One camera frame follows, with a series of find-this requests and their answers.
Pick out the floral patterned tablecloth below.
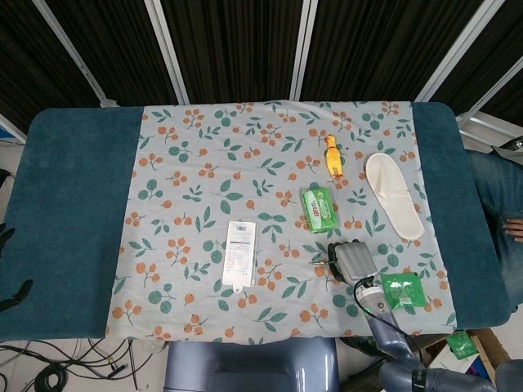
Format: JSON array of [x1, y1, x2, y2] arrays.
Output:
[[105, 100, 458, 341]]

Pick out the cardboard box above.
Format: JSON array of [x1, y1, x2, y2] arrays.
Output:
[[420, 328, 511, 384]]

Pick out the green square sachet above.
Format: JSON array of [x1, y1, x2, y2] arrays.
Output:
[[380, 272, 427, 311]]

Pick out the green packet on floor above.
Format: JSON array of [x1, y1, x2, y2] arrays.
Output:
[[445, 331, 477, 361]]

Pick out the white flat retail package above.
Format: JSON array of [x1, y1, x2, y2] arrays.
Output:
[[222, 220, 260, 295]]

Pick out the teal table cover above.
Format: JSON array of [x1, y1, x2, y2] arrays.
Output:
[[0, 100, 513, 341]]

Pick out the white disposable slipper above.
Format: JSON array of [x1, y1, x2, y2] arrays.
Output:
[[364, 152, 425, 240]]

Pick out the green wet wipes pack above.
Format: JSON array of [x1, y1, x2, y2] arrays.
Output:
[[302, 185, 340, 234]]

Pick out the yellow rubber chicken toy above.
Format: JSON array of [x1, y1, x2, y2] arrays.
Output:
[[324, 135, 345, 178]]

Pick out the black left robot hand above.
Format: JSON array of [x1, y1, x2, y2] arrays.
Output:
[[0, 222, 34, 310]]

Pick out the blue-grey robot torso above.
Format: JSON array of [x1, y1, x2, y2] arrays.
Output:
[[163, 339, 341, 392]]

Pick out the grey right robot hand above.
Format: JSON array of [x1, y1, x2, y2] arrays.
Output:
[[326, 239, 379, 287]]

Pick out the person in jeans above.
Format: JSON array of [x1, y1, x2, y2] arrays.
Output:
[[465, 138, 523, 311]]

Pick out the black floor cables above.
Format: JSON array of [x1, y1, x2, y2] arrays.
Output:
[[0, 337, 156, 392]]

